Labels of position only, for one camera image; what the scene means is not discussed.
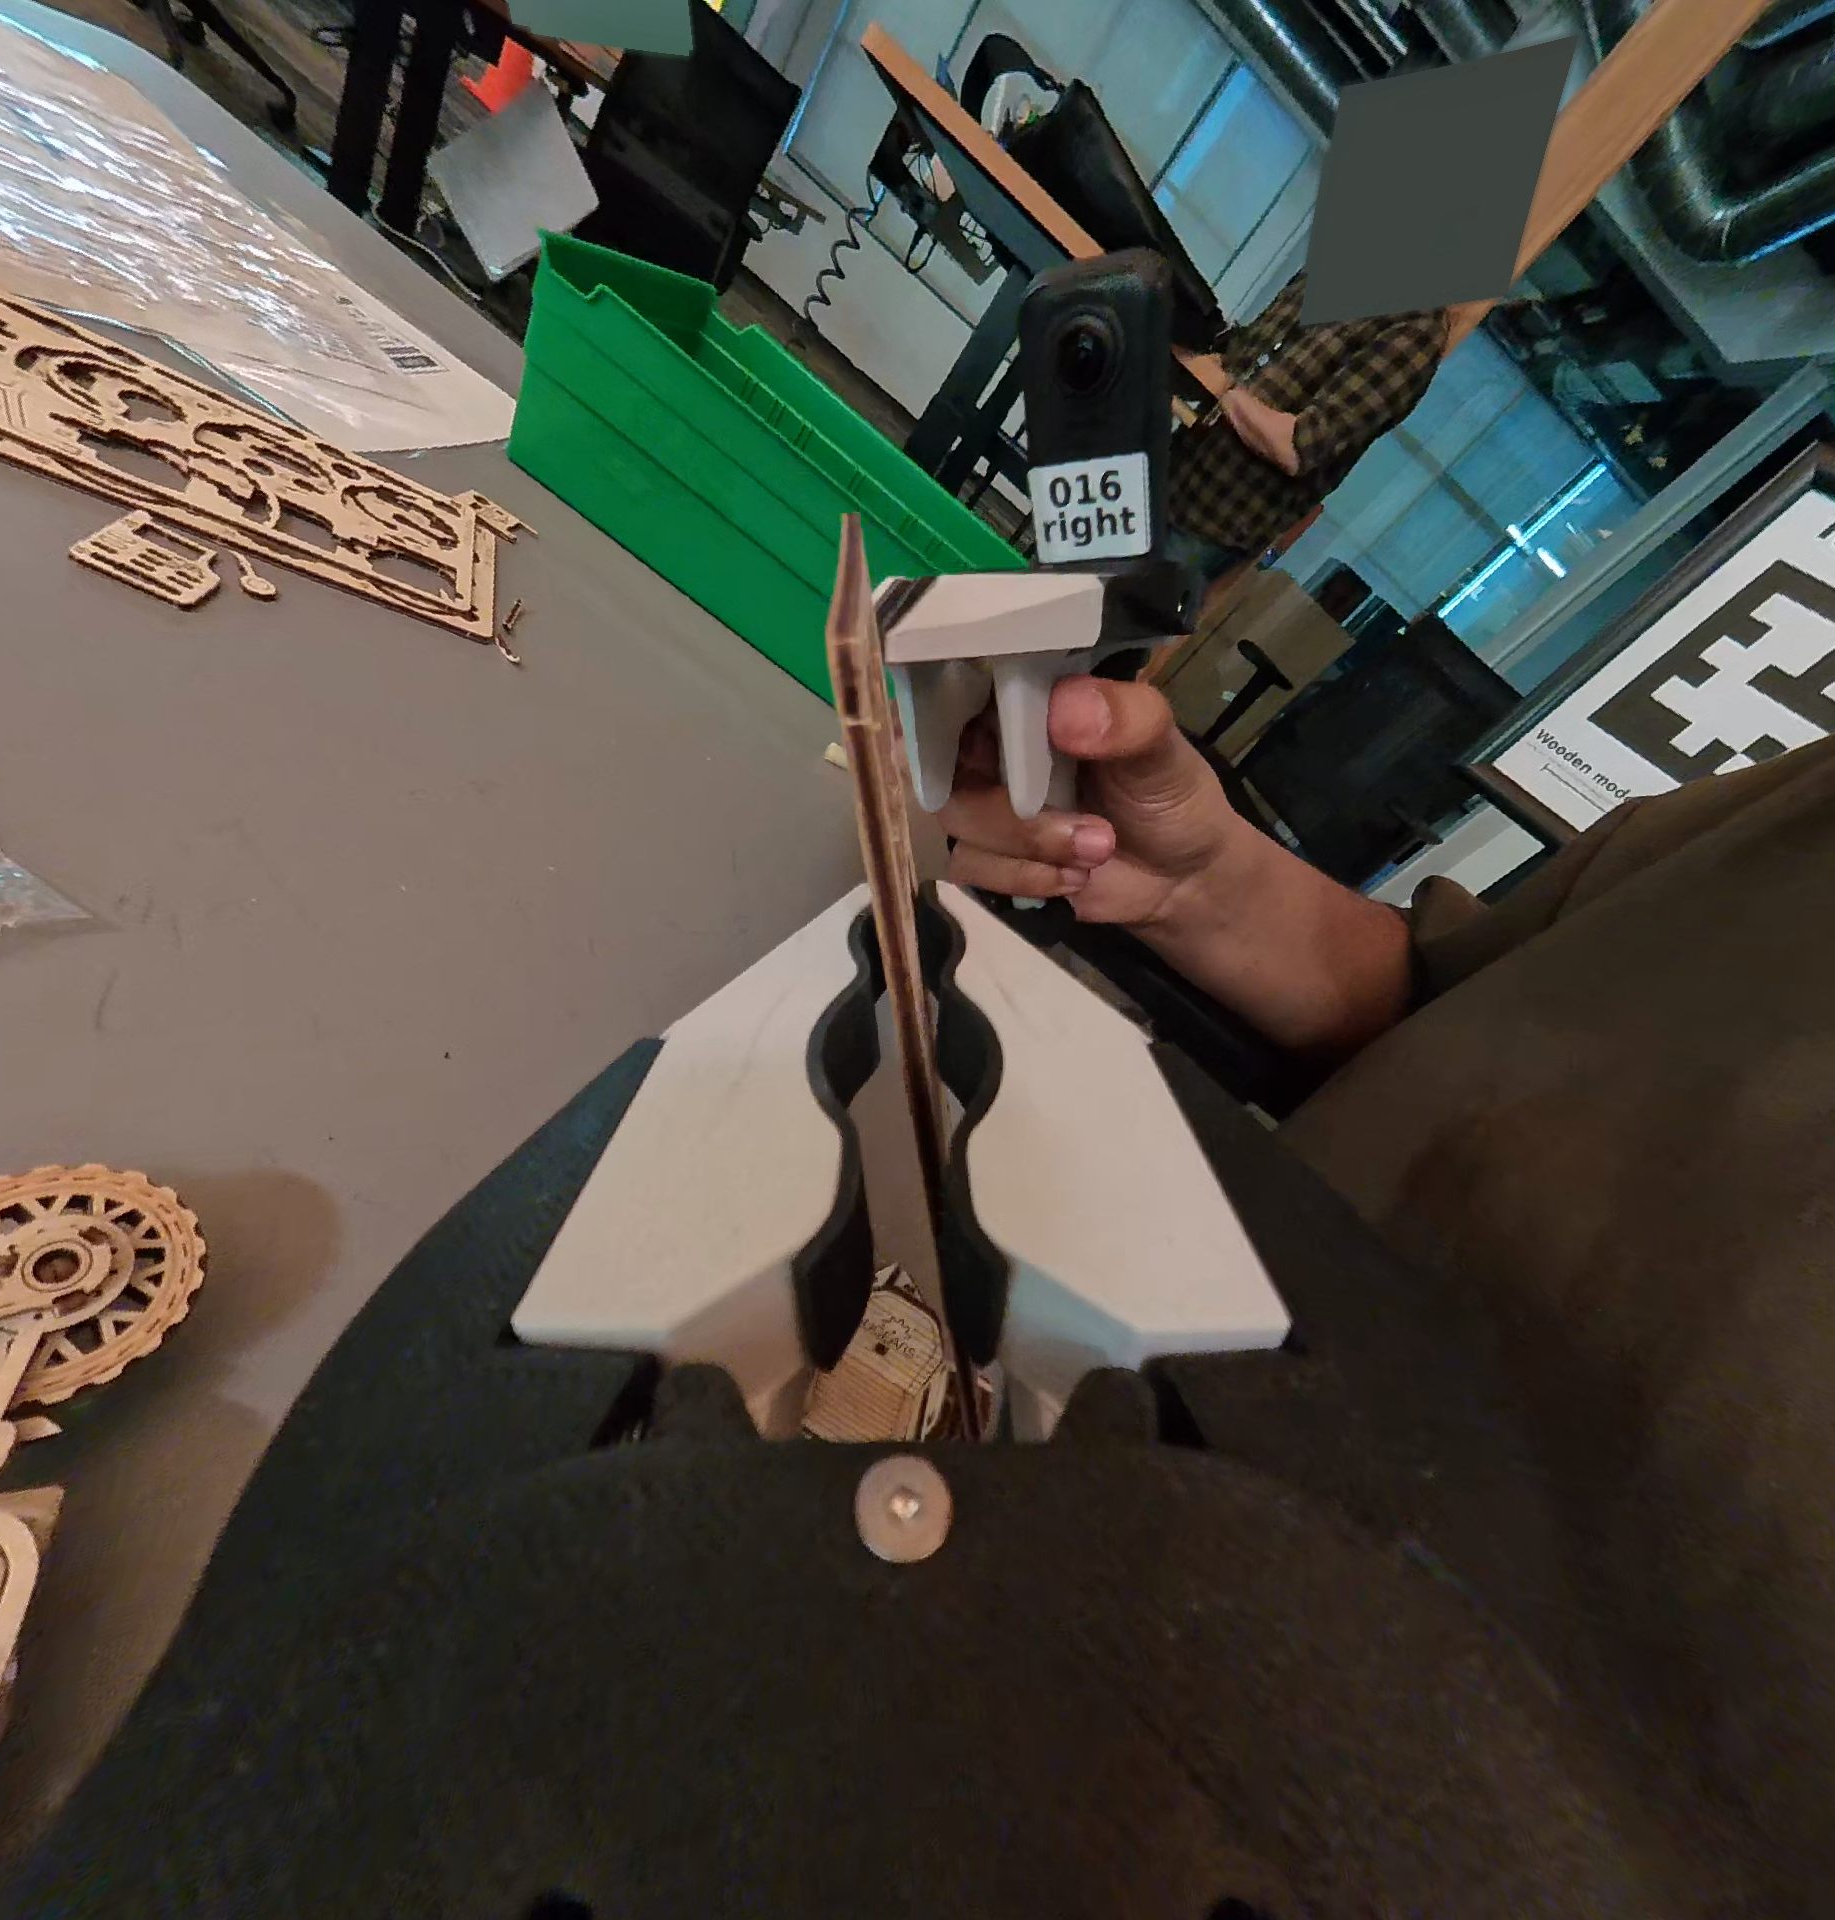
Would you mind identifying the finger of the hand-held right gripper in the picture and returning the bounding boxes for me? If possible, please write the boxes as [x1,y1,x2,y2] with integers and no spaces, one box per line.
[872,577,996,815]
[883,574,1110,822]

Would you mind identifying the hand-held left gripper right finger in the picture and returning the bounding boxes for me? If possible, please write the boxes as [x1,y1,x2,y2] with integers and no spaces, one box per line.
[924,883,1295,1445]

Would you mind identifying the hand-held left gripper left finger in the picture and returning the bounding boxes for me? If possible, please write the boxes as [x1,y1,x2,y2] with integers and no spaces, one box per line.
[509,884,882,1445]

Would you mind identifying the slotted wooden puzzle sheet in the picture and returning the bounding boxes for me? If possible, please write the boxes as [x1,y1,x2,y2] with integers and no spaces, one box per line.
[827,515,995,1439]

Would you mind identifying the grey desk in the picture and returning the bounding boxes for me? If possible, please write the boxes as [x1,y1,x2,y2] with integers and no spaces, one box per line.
[0,0,919,1893]

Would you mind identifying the person's right hand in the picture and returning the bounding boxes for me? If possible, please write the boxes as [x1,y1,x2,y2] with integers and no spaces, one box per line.
[934,674,1238,934]

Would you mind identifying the black backpack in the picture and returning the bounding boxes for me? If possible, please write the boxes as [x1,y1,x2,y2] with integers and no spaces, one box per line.
[959,32,1227,353]

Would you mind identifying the wooden-top standing table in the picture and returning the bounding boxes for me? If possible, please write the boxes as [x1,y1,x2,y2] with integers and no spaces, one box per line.
[858,22,1235,497]

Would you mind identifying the small wooden chair model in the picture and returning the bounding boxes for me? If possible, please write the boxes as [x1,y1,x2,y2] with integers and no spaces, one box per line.
[804,1265,995,1445]

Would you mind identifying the green plastic bin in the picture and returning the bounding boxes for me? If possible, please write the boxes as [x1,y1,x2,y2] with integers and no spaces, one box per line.
[509,228,1031,707]

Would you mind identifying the wooden beam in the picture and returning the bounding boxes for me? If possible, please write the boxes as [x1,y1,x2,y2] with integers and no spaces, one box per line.
[1510,0,1781,287]

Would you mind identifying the wooden gear wheel model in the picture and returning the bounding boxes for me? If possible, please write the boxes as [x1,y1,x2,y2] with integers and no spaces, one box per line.
[0,1162,208,1487]

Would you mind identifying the framed black-white marker sign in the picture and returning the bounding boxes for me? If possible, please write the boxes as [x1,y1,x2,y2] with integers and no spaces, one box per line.
[1464,441,1835,873]

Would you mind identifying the silver ventilation ducts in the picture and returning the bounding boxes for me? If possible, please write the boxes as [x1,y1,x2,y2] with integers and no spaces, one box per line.
[1202,0,1835,378]

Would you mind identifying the long wooden table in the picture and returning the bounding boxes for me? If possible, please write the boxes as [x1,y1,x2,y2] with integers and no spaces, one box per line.
[153,0,620,243]

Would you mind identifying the small wooden slotted piece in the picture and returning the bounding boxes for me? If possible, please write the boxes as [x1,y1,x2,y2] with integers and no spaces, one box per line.
[69,510,220,608]

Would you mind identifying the plastic-wrapped instruction sheet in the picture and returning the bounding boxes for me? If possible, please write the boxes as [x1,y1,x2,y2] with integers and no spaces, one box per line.
[0,0,517,452]

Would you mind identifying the large emptied wooden puzzle sheet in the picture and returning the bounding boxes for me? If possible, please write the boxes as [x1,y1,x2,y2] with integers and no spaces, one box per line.
[0,276,537,662]

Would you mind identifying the coiled cable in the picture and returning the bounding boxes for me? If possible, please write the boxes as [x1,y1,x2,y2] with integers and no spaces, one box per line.
[802,193,882,324]

